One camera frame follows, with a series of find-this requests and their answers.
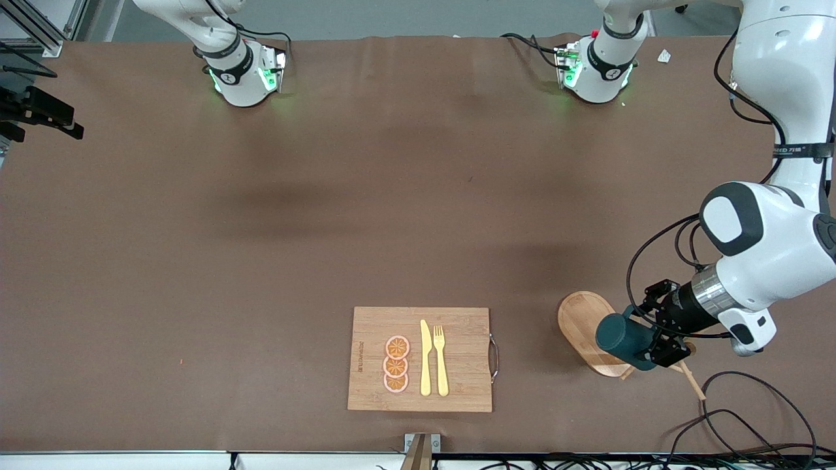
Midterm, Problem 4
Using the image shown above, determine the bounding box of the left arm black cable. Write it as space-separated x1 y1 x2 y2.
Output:
625 29 788 341

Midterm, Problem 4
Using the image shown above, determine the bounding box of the yellow plastic fork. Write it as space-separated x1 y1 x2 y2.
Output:
434 325 450 398

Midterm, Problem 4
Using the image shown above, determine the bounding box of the brown table cover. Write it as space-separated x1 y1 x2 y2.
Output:
0 34 836 454

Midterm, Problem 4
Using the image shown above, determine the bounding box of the black cable bundle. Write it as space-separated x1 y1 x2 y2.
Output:
451 452 836 470

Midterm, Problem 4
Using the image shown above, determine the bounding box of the aluminium frame post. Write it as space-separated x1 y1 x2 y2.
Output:
0 0 89 59

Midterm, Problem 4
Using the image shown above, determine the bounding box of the dark teal ribbed cup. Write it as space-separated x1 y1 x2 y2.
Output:
596 305 662 371

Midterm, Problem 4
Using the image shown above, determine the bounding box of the bamboo cutting board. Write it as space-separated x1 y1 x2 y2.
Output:
347 306 500 413

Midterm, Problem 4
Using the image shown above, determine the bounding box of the wooden mug tree stand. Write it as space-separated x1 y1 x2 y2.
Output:
557 290 707 401

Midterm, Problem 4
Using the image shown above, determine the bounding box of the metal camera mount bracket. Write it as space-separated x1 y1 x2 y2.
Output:
404 433 442 470

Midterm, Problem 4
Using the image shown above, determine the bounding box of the black looped floor cable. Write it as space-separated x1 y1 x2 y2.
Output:
702 370 818 458
665 409 784 465

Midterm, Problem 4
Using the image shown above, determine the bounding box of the black base cable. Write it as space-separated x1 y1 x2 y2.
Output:
232 23 293 65
500 31 564 71

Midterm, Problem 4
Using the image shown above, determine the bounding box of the yellow plastic knife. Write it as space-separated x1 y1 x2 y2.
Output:
420 319 432 397

